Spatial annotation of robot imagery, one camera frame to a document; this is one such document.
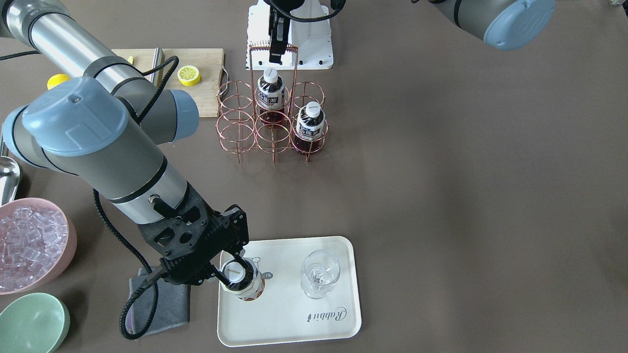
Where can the cream rabbit tray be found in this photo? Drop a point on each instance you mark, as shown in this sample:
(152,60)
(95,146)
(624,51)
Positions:
(284,313)

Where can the tea bottle in basket middle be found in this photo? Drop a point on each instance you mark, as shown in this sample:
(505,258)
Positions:
(271,96)

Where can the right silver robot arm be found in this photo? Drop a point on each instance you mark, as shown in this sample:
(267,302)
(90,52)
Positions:
(105,125)

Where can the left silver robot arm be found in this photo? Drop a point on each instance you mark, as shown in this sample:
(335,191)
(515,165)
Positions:
(502,24)

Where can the steel muddler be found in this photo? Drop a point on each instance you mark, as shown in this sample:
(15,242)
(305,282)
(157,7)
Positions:
(157,60)

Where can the green bowl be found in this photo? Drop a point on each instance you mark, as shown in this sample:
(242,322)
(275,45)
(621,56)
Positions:
(34,323)

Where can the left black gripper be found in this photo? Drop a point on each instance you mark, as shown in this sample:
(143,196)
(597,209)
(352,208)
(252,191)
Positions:
(276,38)

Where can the bamboo cutting board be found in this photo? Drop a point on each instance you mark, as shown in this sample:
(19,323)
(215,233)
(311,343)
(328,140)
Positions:
(209,62)

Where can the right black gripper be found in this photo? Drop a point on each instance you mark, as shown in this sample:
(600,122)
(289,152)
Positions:
(229,229)

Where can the grey folded cloth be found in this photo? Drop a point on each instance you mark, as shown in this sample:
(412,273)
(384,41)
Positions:
(173,309)

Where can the tea bottle in basket corner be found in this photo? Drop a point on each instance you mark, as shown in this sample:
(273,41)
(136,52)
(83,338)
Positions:
(309,128)

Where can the tea bottle moved to tray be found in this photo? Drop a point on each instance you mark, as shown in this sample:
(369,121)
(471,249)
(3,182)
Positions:
(245,282)

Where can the copper wire bottle basket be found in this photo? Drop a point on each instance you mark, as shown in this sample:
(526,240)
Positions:
(243,124)

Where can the clear wine glass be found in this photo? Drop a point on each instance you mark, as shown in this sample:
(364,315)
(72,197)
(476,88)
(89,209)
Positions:
(320,272)

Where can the pink bowl with ice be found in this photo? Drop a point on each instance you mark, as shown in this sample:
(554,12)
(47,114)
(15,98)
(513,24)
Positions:
(38,242)

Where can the metal ice scoop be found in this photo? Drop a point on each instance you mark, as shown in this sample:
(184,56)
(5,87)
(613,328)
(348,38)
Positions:
(10,176)

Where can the whole lemon upper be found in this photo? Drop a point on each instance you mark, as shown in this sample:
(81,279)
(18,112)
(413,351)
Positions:
(56,80)

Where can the half lemon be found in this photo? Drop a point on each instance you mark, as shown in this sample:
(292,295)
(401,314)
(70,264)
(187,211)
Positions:
(189,75)

